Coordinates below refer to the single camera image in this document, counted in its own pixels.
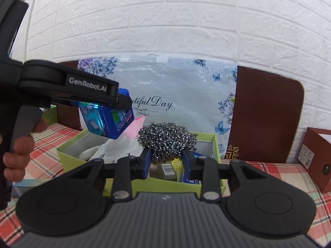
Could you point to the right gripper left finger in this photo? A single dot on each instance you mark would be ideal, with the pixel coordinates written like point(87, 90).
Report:
point(128, 169)

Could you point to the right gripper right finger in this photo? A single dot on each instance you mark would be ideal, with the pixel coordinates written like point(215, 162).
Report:
point(211, 183)

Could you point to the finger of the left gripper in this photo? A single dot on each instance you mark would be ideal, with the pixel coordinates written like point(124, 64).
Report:
point(123, 103)

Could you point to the blue medicine tablet box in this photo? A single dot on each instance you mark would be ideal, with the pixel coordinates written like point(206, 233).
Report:
point(193, 167)

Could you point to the blue mint tin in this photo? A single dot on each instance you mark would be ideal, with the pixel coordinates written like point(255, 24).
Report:
point(106, 120)

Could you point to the white glove pink cuff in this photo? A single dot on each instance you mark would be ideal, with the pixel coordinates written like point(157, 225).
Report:
point(113, 150)

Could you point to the steel wool scrubber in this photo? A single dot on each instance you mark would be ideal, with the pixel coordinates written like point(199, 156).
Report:
point(166, 141)

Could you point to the iridescent long toothpaste box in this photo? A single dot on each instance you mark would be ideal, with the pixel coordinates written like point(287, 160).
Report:
point(19, 188)

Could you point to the person's left hand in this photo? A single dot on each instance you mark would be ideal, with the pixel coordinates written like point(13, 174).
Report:
point(17, 161)

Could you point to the pale yellow long box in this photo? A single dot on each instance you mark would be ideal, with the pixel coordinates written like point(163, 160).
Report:
point(171, 171)

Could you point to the light green shoe box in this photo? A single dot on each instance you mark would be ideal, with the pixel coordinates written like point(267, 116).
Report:
point(69, 152)

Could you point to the green box lid tray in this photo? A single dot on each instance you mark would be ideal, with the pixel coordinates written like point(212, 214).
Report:
point(50, 114)

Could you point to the floral plastic bedding bag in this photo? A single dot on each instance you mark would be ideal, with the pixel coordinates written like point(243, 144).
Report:
point(196, 93)

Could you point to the plaid bed sheet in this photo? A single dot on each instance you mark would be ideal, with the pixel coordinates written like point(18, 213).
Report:
point(45, 163)

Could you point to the dark brown headboard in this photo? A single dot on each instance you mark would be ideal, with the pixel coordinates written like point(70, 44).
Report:
point(266, 115)

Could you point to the brown cardboard box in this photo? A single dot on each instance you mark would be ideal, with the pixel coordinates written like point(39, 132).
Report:
point(314, 156)

